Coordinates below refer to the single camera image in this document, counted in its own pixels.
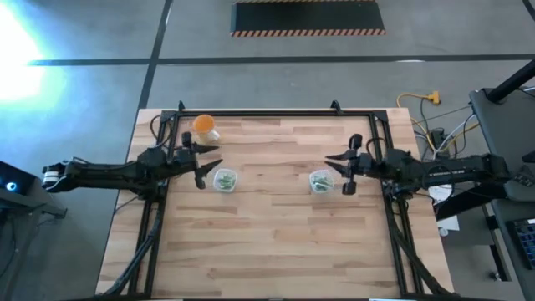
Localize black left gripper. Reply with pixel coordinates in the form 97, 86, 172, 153
171, 131, 224, 190

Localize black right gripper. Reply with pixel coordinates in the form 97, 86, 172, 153
324, 133, 375, 196

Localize clear plastic bin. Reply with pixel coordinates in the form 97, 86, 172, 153
212, 167, 238, 193
308, 169, 335, 194

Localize cream mug orange inside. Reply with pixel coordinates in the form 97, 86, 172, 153
191, 114, 222, 144

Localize black power strip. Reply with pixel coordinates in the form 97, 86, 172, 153
430, 128, 451, 159

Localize white paper sheet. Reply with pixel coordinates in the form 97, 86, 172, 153
428, 183, 461, 232

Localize black desk crossbar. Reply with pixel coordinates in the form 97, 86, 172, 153
433, 183, 509, 222

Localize black hazard-striped floor mat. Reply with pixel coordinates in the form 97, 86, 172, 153
230, 0, 387, 38

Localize black side shelf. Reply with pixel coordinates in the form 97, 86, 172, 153
0, 194, 68, 219

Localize small black controller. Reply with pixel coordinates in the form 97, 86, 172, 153
512, 165, 535, 188

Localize black pole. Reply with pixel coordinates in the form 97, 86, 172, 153
487, 58, 535, 105

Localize black box blue light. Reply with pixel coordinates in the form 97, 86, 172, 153
0, 161, 37, 196

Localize black keyboard coloured keys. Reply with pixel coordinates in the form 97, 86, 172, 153
507, 217, 535, 271

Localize dark grey desk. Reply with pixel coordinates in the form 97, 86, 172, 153
491, 198, 535, 301

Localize black looped camera cable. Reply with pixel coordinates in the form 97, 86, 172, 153
365, 136, 388, 158
149, 113, 173, 148

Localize black aluminium table frame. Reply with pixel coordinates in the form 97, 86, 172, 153
127, 99, 423, 298

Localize yellow extension cord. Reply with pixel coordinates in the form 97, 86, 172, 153
395, 90, 482, 154

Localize white cable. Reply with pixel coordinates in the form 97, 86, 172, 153
434, 112, 477, 159

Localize black braided cable bundle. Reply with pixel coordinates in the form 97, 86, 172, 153
386, 200, 451, 297
99, 200, 166, 298

